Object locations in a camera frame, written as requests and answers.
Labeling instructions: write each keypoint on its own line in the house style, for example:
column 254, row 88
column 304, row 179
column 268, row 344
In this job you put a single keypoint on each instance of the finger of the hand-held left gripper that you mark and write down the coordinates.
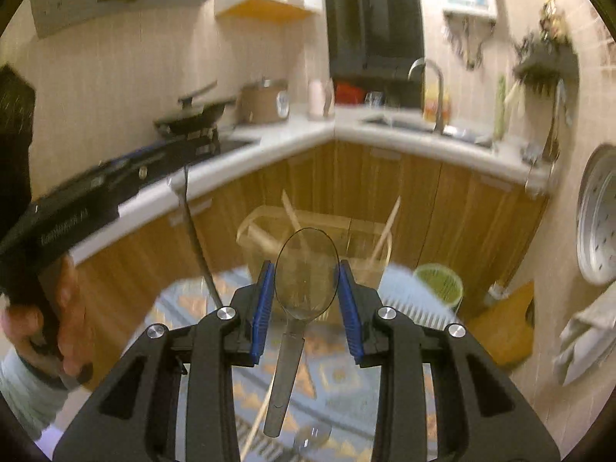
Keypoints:
column 154, row 163

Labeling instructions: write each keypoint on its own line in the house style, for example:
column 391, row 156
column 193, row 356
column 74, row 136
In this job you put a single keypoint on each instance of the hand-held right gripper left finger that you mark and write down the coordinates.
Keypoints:
column 262, row 308

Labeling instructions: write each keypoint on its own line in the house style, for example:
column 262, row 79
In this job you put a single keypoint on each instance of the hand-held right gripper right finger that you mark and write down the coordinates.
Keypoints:
column 350, row 308

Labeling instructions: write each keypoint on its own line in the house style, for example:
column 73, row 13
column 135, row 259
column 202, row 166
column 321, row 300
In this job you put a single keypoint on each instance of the metal spoon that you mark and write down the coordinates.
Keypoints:
column 305, row 274

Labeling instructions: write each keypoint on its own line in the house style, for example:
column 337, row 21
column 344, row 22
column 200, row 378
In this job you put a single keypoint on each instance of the wooden chopstick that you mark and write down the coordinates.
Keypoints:
column 391, row 226
column 252, row 430
column 262, row 240
column 290, row 216

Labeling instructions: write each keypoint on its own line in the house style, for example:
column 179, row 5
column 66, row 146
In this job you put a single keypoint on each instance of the beige slotted plastic utensil basket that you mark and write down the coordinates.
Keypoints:
column 356, row 236

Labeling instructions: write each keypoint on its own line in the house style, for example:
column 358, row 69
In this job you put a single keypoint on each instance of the black plastic spoon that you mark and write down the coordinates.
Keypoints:
column 197, row 245

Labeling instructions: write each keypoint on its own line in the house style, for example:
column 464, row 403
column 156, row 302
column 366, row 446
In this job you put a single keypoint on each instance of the person's left forearm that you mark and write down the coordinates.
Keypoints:
column 24, row 394

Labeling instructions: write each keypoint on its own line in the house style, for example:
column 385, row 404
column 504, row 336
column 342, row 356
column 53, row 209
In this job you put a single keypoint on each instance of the person's left hand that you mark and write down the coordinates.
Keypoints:
column 70, row 317

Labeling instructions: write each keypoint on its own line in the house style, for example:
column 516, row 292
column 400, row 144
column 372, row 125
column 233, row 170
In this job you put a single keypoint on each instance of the black wok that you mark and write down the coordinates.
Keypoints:
column 192, row 118

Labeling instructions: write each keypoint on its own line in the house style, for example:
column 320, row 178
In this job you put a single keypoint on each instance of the black gas stove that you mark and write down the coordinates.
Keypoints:
column 233, row 145

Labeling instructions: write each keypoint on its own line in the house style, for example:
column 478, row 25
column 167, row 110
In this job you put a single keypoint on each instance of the patterned blue tablecloth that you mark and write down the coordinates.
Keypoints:
column 337, row 394

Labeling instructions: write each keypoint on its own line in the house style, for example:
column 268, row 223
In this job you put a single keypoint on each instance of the green plastic bin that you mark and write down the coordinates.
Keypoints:
column 440, row 281

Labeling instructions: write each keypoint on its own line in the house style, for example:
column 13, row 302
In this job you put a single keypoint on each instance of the beige rice cooker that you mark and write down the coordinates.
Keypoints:
column 262, row 103

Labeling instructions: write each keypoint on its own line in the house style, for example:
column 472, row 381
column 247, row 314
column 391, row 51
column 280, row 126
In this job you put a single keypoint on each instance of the wooden base cabinets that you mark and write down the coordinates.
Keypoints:
column 433, row 202

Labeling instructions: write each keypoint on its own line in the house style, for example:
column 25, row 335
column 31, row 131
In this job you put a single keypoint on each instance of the white kitchen countertop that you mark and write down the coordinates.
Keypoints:
column 298, row 134

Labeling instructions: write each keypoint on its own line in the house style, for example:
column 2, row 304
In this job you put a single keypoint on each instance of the orange cutting board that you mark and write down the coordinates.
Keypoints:
column 500, row 332

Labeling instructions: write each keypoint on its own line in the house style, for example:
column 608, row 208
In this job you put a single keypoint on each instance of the steel sink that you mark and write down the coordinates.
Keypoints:
column 409, row 125

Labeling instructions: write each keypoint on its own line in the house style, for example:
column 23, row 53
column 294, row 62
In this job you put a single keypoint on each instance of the red basket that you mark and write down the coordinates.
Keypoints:
column 349, row 92

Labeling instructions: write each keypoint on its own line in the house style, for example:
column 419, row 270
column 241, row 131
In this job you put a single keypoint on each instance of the white patterned mug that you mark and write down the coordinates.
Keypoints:
column 374, row 99

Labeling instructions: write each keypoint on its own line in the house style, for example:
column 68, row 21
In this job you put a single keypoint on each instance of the yellow bottle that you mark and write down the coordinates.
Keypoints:
column 430, row 103

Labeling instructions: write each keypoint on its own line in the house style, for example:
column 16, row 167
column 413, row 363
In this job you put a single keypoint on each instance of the curved metal faucet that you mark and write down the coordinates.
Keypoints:
column 437, row 96

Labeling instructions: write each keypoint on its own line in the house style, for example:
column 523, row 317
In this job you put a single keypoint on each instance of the grey hanging towel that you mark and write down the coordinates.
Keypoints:
column 589, row 332

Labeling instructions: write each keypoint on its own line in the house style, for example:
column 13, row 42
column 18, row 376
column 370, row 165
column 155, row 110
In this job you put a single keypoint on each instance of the green loofah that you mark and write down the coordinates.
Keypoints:
column 500, row 106

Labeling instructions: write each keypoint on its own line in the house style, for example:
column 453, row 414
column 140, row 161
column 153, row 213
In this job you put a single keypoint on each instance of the dark window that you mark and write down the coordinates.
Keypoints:
column 373, row 19

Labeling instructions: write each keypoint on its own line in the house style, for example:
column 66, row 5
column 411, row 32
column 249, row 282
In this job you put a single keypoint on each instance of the round metal steamer tray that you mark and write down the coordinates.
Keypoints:
column 599, row 221

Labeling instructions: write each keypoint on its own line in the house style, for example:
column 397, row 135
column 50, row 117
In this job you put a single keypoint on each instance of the white hanging rag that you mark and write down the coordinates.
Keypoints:
column 512, row 94

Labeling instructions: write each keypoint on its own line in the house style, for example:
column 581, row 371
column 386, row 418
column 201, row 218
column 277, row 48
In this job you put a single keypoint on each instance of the hanging wooden spatula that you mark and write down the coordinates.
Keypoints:
column 552, row 130

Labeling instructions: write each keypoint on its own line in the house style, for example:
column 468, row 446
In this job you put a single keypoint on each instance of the water heater pipes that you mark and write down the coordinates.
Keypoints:
column 464, row 41

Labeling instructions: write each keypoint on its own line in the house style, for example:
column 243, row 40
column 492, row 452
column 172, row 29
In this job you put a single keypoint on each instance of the row of seasoning bottles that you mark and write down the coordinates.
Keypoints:
column 548, row 24

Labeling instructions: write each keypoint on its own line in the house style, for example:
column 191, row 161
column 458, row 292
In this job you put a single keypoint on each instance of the dark wall spice rack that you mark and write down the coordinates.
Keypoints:
column 548, row 70

